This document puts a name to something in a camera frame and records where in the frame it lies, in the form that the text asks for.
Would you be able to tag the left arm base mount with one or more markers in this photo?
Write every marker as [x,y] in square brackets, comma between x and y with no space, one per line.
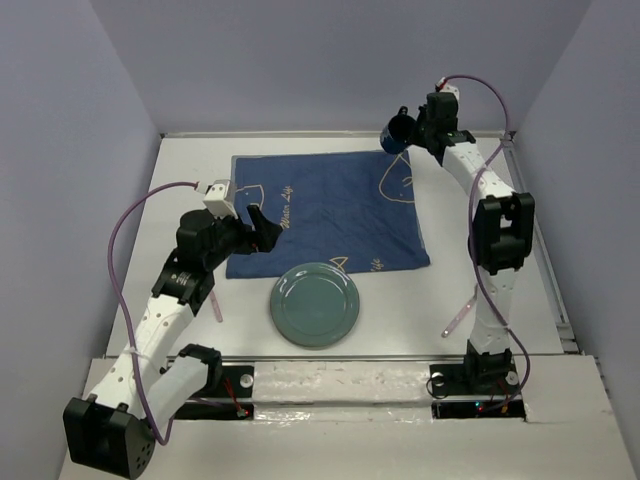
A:
[230,400]

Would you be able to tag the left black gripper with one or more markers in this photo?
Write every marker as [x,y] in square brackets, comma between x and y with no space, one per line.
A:
[266,231]

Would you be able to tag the green ceramic plate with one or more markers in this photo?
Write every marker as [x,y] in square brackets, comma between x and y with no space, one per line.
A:
[314,305]

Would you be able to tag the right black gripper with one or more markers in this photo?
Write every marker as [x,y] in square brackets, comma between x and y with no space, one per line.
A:
[418,139]

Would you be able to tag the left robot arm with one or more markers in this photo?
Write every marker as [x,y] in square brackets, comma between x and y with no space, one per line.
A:
[116,428]

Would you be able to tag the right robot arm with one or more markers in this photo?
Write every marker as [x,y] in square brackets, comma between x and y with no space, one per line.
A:
[500,237]

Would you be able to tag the dark blue enamel mug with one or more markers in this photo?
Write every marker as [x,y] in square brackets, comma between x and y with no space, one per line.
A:
[395,137]

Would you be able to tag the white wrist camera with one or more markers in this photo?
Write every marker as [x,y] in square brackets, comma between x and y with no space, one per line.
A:
[218,198]
[445,86]

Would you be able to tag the pink handled fork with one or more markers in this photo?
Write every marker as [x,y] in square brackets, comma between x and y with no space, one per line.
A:
[215,307]

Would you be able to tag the blue cloth placemat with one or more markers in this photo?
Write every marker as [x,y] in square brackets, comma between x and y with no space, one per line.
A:
[353,210]

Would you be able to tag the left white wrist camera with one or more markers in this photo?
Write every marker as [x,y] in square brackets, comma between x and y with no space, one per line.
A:
[218,198]

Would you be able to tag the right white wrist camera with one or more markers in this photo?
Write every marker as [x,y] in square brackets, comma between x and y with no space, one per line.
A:
[445,86]

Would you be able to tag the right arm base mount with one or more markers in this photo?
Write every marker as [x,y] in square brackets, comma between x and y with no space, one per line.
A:
[454,398]

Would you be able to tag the white foam strip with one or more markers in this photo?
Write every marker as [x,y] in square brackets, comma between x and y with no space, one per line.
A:
[334,383]

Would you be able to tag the pink handled spoon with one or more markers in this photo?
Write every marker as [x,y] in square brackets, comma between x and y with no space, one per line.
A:
[460,316]

